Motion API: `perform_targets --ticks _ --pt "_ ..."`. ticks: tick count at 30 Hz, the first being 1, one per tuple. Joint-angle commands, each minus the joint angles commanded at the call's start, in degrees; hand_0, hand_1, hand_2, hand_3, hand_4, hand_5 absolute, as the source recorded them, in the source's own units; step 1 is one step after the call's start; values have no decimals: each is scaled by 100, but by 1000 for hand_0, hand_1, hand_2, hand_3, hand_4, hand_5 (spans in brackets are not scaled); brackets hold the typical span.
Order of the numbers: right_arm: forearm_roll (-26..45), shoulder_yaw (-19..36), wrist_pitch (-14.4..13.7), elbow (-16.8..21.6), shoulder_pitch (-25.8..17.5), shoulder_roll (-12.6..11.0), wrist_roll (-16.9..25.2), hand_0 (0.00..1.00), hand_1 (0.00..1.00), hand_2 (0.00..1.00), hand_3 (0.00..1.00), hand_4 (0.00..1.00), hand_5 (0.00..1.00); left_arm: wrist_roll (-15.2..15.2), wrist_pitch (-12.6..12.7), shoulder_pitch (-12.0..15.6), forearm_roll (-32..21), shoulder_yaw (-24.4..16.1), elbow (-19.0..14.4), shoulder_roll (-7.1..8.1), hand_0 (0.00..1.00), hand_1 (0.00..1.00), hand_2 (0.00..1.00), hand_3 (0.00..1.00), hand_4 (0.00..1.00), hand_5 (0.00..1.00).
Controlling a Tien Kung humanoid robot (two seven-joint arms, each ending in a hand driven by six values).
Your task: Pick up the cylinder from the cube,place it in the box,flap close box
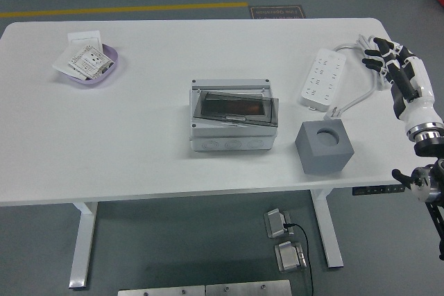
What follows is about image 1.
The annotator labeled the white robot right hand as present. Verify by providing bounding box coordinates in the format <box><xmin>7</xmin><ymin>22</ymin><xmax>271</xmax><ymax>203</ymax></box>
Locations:
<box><xmin>361</xmin><ymin>36</ymin><xmax>444</xmax><ymax>133</ymax></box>

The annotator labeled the tinted transparent box lid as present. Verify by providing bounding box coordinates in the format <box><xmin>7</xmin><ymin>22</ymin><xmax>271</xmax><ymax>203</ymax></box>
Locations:
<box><xmin>192</xmin><ymin>90</ymin><xmax>280</xmax><ymax>128</ymax></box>

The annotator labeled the grey cube with round hole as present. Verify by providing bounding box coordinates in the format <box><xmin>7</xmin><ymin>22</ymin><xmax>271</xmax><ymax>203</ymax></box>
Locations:
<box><xmin>294</xmin><ymin>119</ymin><xmax>355</xmax><ymax>175</ymax></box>

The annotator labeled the grey plastic junction box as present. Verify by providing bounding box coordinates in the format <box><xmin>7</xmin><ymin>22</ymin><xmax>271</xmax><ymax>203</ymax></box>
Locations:
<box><xmin>189</xmin><ymin>78</ymin><xmax>278</xmax><ymax>153</ymax></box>

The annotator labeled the white power strip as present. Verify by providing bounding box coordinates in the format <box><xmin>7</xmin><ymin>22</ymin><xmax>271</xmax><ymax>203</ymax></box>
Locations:
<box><xmin>300</xmin><ymin>49</ymin><xmax>348</xmax><ymax>109</ymax></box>

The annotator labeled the black table control panel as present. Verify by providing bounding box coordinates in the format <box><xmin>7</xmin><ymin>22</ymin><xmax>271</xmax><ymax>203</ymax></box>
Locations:
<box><xmin>352</xmin><ymin>184</ymin><xmax>407</xmax><ymax>196</ymax></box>

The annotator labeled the dark floor sign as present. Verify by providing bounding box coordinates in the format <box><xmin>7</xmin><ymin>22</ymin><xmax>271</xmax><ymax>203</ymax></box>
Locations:
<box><xmin>248</xmin><ymin>5</ymin><xmax>307</xmax><ymax>20</ymax></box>

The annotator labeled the white table leg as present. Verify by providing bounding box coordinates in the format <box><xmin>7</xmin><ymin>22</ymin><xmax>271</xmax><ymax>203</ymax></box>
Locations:
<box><xmin>309</xmin><ymin>188</ymin><xmax>344</xmax><ymax>269</ymax></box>
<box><xmin>68</xmin><ymin>201</ymin><xmax>99</xmax><ymax>289</ymax></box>

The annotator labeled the metal foot pedal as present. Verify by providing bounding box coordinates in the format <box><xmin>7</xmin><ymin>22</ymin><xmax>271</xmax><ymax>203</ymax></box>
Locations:
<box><xmin>273</xmin><ymin>240</ymin><xmax>307</xmax><ymax>273</ymax></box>
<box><xmin>263</xmin><ymin>208</ymin><xmax>295</xmax><ymax>239</ymax></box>

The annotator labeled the yellow floor tape line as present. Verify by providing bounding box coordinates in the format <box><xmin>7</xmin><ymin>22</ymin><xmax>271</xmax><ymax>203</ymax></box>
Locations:
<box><xmin>0</xmin><ymin>1</ymin><xmax>248</xmax><ymax>19</ymax></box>

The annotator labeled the purple plastic tray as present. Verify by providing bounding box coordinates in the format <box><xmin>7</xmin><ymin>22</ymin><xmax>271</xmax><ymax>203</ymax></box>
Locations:
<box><xmin>57</xmin><ymin>43</ymin><xmax>119</xmax><ymax>87</ymax></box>

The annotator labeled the white socket panel with label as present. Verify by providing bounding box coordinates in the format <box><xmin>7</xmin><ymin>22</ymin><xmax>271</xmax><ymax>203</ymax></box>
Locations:
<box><xmin>68</xmin><ymin>44</ymin><xmax>115</xmax><ymax>80</ymax></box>

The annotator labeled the plain white panel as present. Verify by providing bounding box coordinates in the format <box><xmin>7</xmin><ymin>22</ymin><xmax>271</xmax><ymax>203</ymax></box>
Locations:
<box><xmin>52</xmin><ymin>45</ymin><xmax>87</xmax><ymax>80</ymax></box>

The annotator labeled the white power cord with plug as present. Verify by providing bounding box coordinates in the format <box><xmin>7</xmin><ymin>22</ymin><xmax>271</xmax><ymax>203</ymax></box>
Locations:
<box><xmin>324</xmin><ymin>34</ymin><xmax>395</xmax><ymax>121</ymax></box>

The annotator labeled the black floor cable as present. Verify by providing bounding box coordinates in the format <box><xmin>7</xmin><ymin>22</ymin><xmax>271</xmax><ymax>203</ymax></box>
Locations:
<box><xmin>282</xmin><ymin>222</ymin><xmax>314</xmax><ymax>296</ymax></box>

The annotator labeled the metal base plate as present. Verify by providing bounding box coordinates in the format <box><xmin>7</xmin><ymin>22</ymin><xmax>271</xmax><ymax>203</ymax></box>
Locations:
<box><xmin>205</xmin><ymin>279</ymin><xmax>291</xmax><ymax>296</ymax></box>
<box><xmin>117</xmin><ymin>285</ymin><xmax>206</xmax><ymax>296</ymax></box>

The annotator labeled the white wall switch panel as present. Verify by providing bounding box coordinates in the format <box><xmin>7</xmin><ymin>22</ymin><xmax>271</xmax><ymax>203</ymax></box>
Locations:
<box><xmin>67</xmin><ymin>31</ymin><xmax>104</xmax><ymax>51</ymax></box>

